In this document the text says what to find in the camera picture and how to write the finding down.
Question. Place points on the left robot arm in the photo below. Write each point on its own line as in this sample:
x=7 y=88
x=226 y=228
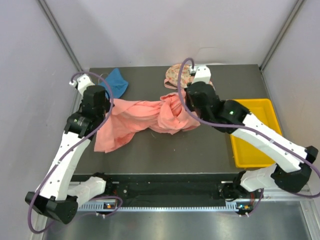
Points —
x=54 y=198

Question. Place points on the blue cloth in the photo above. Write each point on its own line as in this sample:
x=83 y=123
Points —
x=117 y=83

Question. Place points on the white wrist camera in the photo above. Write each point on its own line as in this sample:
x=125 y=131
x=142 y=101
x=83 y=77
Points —
x=81 y=83
x=200 y=73

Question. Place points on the yellow plastic tray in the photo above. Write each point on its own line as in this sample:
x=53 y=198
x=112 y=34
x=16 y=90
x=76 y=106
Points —
x=244 y=154

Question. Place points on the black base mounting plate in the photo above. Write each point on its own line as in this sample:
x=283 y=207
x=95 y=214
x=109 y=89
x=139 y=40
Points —
x=174 y=190

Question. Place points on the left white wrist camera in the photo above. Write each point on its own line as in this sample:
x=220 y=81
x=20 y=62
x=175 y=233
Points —
x=81 y=83

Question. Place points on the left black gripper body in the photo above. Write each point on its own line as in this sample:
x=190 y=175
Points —
x=106 y=108

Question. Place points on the floral patterned cloth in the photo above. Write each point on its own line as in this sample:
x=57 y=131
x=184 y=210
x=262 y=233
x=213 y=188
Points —
x=172 y=74

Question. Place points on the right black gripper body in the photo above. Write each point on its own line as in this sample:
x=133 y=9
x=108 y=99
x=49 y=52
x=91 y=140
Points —
x=189 y=105

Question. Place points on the slotted cable duct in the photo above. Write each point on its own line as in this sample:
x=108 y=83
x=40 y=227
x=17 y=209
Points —
x=102 y=206

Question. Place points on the pink t shirt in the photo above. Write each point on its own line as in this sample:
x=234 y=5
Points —
x=165 y=116

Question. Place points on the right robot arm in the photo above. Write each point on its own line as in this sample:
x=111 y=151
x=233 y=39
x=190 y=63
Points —
x=291 y=170

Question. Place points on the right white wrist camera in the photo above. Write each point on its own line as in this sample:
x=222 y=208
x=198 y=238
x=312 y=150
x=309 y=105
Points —
x=200 y=73

